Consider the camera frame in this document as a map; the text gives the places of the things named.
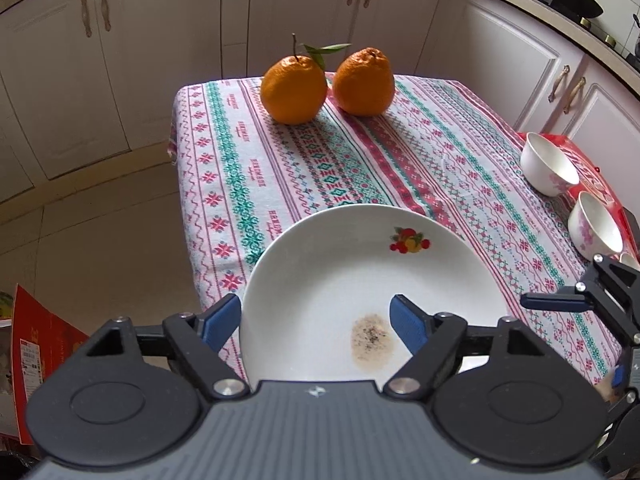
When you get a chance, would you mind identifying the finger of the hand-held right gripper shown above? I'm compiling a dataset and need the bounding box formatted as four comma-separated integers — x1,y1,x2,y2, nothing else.
592,364,640,476
520,254,640,346

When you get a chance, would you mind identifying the gas stove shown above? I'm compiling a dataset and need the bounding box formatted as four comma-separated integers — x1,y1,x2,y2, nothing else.
537,0,640,68

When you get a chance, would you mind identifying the red cardboard carton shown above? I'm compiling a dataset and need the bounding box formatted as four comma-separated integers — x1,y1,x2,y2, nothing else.
10,284,92,447

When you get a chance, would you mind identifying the orange without leaf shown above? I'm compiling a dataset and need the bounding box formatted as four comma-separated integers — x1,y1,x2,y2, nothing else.
332,47,396,116

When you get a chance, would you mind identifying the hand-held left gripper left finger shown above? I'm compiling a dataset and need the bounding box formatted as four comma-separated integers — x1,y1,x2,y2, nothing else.
85,293,251,400

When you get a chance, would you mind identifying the patterned red green tablecloth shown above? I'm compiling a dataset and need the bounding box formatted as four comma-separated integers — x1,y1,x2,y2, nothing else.
167,72,623,396

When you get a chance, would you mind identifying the white fruit-print plate with stain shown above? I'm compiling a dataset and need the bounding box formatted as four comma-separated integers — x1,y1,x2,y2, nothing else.
239,204,511,381

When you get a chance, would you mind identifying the red printed gift box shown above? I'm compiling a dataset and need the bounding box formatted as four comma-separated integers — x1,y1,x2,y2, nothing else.
517,131,640,256

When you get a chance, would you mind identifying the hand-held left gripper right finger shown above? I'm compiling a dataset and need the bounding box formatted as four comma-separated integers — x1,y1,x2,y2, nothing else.
382,293,545,397

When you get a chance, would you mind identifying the orange with green leaf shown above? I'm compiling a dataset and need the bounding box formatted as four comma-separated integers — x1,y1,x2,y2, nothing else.
260,32,353,126

